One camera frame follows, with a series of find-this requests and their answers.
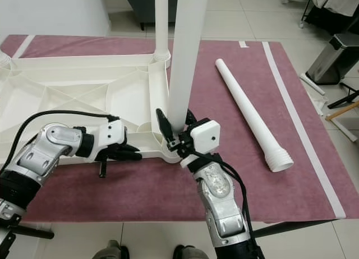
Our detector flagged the grey robot right foot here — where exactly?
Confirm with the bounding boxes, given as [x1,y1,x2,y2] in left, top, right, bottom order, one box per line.
[173,244,208,259]

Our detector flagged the white plastic children table top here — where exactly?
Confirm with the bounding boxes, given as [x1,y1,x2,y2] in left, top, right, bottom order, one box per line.
[0,49,183,163]

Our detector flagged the mauve tablecloth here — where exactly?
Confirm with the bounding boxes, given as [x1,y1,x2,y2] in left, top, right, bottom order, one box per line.
[0,34,359,223]

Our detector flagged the grey robot left foot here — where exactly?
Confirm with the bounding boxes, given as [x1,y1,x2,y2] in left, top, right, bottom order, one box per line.
[107,240,138,259]

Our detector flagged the white plastic strip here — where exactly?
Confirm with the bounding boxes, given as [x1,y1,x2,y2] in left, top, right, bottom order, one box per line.
[300,73,357,142]

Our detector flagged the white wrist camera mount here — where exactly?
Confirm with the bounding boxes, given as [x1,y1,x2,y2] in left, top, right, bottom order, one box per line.
[98,120,128,159]
[179,119,221,169]

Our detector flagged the black metal table frame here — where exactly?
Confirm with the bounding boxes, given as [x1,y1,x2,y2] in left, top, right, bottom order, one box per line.
[6,219,334,240]

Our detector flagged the dark grey armchair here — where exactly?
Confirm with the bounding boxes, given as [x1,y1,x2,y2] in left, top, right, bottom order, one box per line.
[122,0,180,31]

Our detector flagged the dark hanging clothes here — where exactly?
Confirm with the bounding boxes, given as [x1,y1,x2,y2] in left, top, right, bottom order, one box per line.
[283,0,359,33]

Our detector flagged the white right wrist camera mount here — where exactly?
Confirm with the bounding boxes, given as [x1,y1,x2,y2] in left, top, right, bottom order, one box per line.
[179,119,221,169]

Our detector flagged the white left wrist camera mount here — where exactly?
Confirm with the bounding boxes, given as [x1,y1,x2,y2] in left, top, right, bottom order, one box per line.
[98,120,128,159]

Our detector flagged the grey metal pedal bin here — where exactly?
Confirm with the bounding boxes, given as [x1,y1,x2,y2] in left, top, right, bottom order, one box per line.
[305,34,359,86]

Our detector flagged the long white cloth strap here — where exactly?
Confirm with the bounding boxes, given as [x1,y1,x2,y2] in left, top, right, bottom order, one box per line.
[12,35,35,59]
[262,41,347,219]

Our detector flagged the grey robot foot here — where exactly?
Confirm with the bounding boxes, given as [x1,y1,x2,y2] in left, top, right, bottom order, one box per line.
[107,240,138,259]
[173,244,208,259]

